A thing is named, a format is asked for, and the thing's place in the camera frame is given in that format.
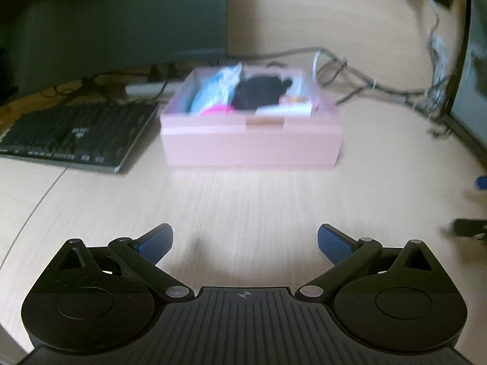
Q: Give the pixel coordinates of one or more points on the white power strip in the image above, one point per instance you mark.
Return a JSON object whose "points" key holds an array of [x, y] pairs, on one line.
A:
{"points": [[152, 88]]}

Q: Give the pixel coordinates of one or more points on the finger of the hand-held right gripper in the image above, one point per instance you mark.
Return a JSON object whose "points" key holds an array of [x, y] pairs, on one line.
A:
{"points": [[471, 229], [482, 182]]}

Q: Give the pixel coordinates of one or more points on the small white box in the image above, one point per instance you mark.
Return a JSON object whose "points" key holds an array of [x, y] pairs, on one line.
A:
{"points": [[283, 111]]}

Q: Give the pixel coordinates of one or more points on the black plush ball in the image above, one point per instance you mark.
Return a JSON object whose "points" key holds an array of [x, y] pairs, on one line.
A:
{"points": [[258, 91]]}

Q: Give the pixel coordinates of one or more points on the black power plug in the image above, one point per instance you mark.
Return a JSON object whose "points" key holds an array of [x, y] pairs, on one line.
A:
{"points": [[172, 70], [154, 72]]}

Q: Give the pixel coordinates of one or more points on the wooden desktop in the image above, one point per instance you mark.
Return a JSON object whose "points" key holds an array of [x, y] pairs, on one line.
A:
{"points": [[243, 197]]}

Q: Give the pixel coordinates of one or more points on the black computer case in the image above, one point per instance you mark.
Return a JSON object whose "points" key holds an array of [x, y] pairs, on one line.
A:
{"points": [[471, 83]]}

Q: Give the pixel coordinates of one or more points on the small pink plastic basket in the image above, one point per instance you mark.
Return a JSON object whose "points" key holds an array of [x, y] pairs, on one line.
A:
{"points": [[217, 110]]}

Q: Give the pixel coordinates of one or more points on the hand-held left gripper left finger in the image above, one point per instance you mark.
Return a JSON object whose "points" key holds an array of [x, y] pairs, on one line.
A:
{"points": [[156, 241]]}

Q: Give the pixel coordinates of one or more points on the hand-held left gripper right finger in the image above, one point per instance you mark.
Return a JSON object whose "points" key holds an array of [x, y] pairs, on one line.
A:
{"points": [[333, 242]]}

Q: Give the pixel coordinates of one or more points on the black curved monitor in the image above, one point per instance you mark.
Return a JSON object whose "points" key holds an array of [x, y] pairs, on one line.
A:
{"points": [[114, 19]]}

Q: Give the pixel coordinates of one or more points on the black keyboard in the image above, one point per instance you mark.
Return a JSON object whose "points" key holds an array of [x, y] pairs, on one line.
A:
{"points": [[76, 133]]}

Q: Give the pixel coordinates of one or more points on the blue and white packet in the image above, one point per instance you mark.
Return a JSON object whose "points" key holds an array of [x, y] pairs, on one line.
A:
{"points": [[213, 89]]}

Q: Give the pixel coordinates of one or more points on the pink cardboard box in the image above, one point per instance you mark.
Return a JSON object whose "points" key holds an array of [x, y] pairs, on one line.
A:
{"points": [[247, 144]]}

